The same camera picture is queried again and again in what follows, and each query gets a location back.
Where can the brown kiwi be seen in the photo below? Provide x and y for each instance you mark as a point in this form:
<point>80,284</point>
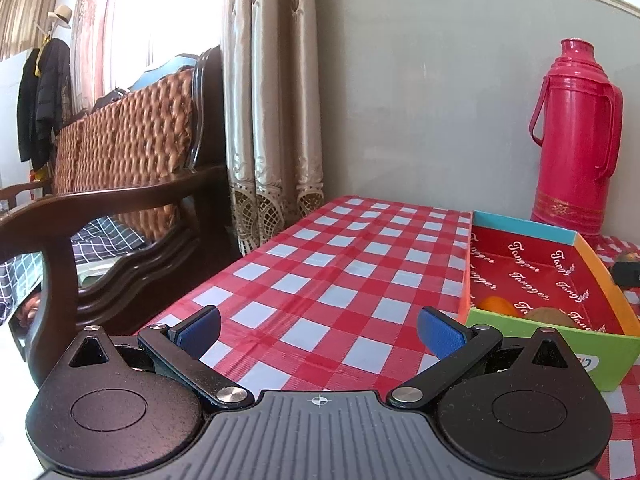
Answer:
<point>550,316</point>

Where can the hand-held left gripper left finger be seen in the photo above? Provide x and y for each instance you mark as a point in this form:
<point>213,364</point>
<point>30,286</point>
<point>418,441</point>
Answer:
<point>200,332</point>

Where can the blue plaid blanket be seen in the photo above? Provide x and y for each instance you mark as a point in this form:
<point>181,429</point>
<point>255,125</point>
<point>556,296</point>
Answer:
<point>105,237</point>

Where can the pink sheer curtain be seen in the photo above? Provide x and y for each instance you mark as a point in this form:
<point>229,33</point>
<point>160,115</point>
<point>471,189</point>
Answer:
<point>92,35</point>

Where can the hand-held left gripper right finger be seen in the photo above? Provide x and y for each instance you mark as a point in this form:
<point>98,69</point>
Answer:
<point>440,335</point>

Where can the small orange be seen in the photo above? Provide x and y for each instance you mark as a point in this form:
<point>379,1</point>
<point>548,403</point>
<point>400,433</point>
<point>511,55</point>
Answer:
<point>495,305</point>
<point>631,257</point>

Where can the dark wooden sofa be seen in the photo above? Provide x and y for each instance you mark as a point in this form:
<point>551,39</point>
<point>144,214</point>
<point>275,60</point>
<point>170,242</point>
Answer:
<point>125,200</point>

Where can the blue cloth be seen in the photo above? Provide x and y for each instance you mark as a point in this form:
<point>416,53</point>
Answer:
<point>160,72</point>

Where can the black coat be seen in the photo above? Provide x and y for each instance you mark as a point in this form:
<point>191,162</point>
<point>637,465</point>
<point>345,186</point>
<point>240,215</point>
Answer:
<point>47,95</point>

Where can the yellow garment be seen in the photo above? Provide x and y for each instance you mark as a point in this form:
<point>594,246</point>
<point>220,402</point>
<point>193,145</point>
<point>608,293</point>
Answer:
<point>44,52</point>

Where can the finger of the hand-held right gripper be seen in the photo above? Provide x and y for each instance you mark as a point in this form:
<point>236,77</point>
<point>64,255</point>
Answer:
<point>627,274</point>

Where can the red thermos flask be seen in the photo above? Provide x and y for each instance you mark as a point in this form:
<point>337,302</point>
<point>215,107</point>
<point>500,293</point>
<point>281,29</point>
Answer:
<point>575,135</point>

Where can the red white checkered tablecloth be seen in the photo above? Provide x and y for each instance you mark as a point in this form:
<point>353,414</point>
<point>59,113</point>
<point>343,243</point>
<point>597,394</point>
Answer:
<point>325,280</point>

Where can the beige patterned curtain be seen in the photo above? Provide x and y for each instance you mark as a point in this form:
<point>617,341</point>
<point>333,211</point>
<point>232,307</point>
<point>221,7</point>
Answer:
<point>270,110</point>

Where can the white brimmed hat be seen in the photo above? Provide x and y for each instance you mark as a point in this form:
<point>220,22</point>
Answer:
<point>61,15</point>

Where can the colourful cardboard box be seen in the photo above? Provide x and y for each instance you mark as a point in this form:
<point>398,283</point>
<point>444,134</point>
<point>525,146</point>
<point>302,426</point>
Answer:
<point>525,270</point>

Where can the window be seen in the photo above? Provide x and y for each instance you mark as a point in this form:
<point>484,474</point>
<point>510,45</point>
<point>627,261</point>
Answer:
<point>165,5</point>

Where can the brown woven seat cushion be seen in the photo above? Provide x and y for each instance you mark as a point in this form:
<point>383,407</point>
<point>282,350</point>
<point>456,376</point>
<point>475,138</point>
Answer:
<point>125,145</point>

